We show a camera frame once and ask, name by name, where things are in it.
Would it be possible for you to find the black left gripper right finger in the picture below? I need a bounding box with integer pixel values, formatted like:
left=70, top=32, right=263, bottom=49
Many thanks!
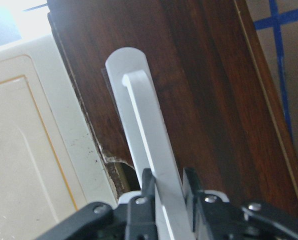
left=182, top=167, right=203, bottom=198

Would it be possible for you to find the cream plastic storage box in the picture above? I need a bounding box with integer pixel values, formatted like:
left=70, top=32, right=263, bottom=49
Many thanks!
left=0, top=35, right=117, bottom=240

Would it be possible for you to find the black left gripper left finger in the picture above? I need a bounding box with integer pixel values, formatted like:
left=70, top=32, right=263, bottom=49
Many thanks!
left=141, top=168, right=156, bottom=199

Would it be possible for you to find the dark wooden drawer cabinet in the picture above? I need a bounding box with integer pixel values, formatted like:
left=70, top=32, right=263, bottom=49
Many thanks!
left=47, top=0, right=298, bottom=217

